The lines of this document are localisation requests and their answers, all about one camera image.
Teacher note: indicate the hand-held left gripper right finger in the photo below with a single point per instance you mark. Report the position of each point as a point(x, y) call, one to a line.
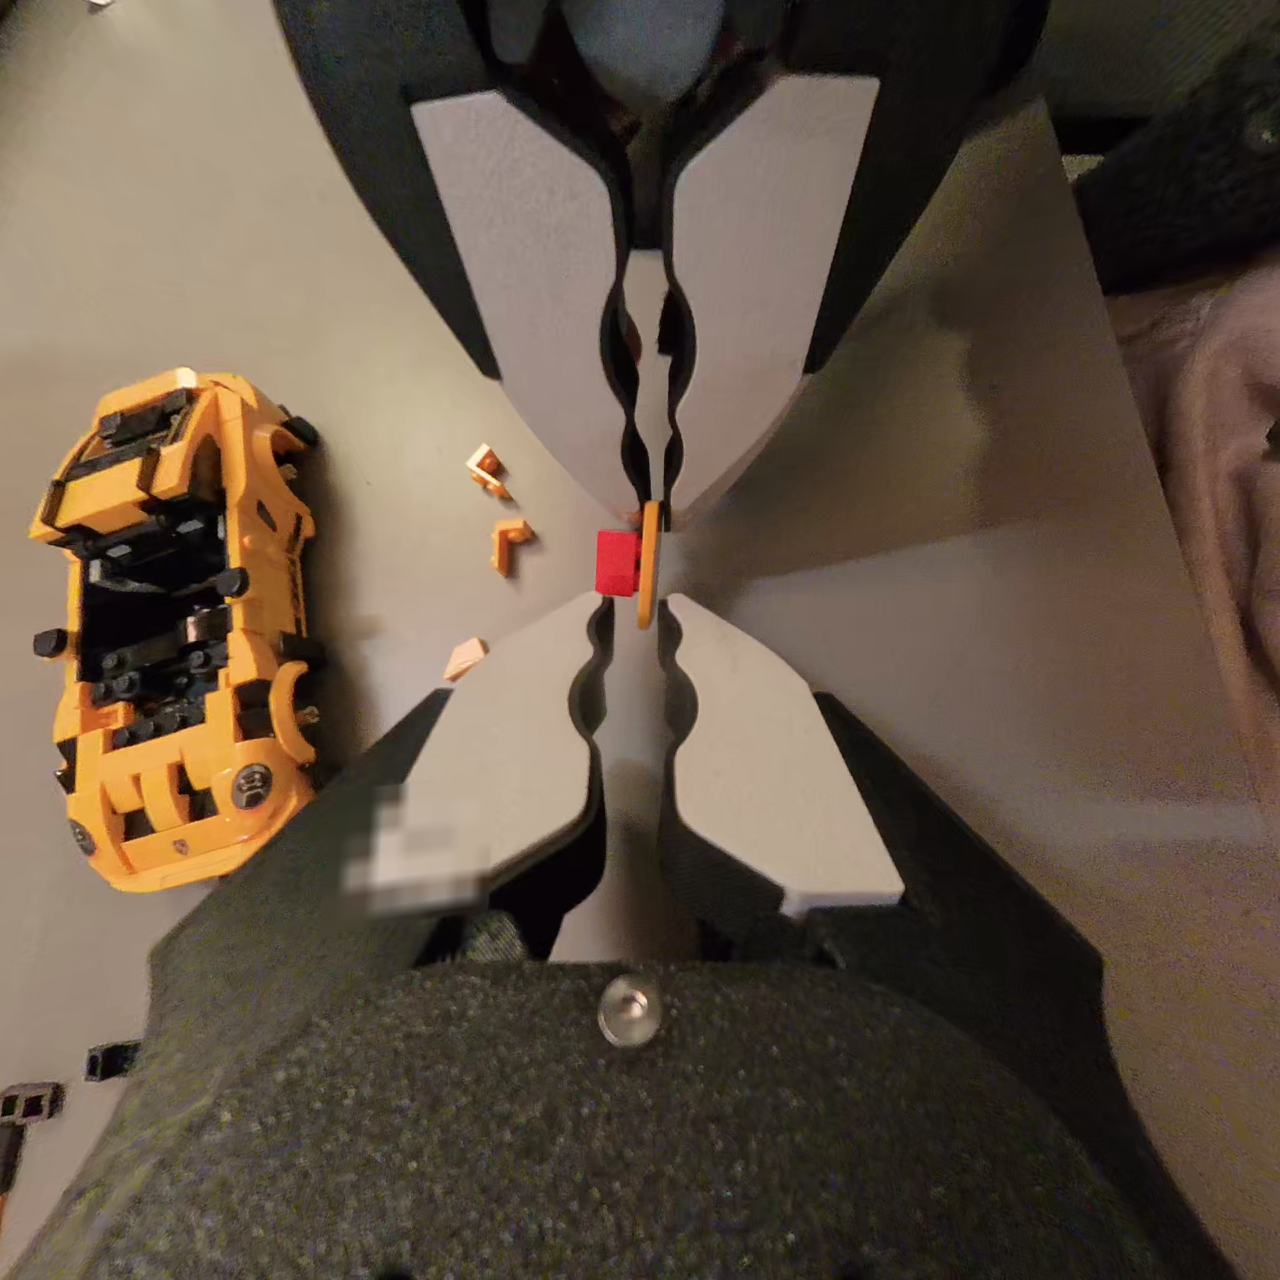
point(770, 781)

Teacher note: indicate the orange lego bracket piece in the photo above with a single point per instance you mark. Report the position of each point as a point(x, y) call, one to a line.
point(488, 470)

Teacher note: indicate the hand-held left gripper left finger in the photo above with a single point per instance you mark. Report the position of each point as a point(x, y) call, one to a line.
point(500, 720)

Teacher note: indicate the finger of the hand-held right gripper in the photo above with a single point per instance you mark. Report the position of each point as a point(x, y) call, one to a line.
point(520, 281)
point(761, 281)

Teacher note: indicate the black fleece jacket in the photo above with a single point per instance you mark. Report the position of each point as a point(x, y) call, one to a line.
point(1180, 181)

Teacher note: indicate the orange lego car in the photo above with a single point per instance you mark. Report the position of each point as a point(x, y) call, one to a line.
point(150, 841)

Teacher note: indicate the orange lego plate piece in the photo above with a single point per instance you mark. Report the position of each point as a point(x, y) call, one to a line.
point(509, 546)

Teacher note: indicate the orange lego wedge piece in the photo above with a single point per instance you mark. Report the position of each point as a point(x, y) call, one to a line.
point(467, 661)

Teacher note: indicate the orange lego tile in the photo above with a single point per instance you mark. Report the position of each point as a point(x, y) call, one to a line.
point(649, 560)

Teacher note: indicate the red lego brick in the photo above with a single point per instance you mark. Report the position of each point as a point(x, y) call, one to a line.
point(617, 563)

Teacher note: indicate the pile of small lego parts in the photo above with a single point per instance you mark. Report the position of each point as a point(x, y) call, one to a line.
point(105, 1060)

